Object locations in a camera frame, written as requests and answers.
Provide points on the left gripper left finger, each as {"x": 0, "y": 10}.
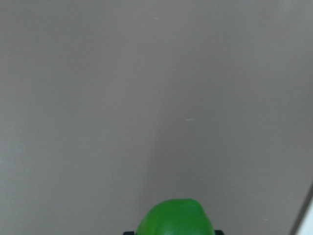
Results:
{"x": 129, "y": 233}

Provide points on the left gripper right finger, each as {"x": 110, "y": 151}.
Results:
{"x": 218, "y": 232}

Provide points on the green lime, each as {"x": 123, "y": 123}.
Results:
{"x": 176, "y": 217}

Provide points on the white rabbit print tray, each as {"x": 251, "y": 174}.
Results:
{"x": 303, "y": 224}

